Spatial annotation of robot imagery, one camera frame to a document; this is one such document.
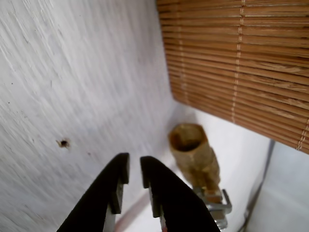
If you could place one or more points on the slatted wooden box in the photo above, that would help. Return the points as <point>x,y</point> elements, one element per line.
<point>236,60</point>

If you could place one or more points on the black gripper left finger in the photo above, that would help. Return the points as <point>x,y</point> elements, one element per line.
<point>96,198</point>

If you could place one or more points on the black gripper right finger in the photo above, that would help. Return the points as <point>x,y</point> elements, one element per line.
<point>178,200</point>

